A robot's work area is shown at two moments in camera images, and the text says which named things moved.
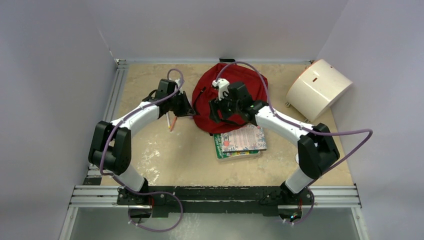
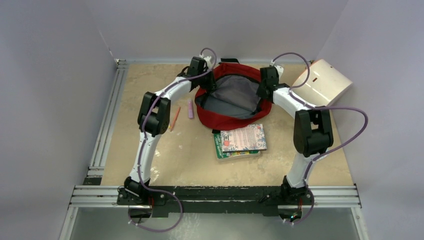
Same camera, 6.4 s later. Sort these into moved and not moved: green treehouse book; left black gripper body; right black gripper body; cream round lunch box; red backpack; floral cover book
Moved: right black gripper body; left black gripper body
Not moved: red backpack; green treehouse book; cream round lunch box; floral cover book
